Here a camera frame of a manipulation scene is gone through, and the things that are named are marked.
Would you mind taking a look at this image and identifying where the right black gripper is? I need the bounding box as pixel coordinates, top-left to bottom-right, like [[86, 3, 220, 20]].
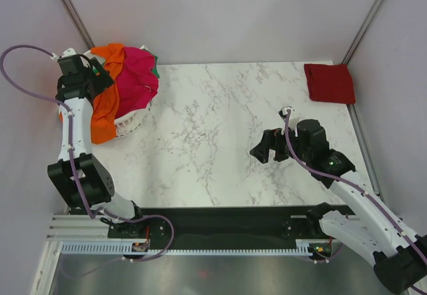
[[250, 123, 312, 164]]

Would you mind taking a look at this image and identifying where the orange t-shirt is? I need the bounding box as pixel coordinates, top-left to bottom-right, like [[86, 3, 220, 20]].
[[91, 43, 125, 144]]

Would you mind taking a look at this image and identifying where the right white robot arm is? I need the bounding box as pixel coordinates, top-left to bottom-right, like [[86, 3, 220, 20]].
[[250, 119, 426, 294]]

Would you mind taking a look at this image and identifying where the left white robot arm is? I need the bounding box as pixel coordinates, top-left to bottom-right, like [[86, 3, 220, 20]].
[[47, 48, 147, 237]]

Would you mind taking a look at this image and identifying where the magenta t-shirt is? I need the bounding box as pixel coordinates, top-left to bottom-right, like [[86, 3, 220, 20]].
[[115, 47, 159, 119]]

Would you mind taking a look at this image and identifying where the white plastic laundry basket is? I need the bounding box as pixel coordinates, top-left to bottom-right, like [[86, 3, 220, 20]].
[[84, 45, 153, 138]]

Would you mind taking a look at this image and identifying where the green t-shirt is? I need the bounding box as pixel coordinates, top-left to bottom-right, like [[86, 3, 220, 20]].
[[151, 54, 160, 79]]

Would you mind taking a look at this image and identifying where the folded dark red t-shirt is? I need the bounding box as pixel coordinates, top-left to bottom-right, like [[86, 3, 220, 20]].
[[304, 63, 356, 105]]

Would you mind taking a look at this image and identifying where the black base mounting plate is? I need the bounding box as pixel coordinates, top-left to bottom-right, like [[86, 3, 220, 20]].
[[108, 203, 355, 248]]

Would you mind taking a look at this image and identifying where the white slotted cable duct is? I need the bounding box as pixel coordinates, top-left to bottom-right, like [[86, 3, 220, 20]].
[[61, 241, 312, 256]]

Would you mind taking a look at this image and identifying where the aluminium frame rail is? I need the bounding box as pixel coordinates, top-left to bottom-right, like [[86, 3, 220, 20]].
[[45, 213, 114, 242]]

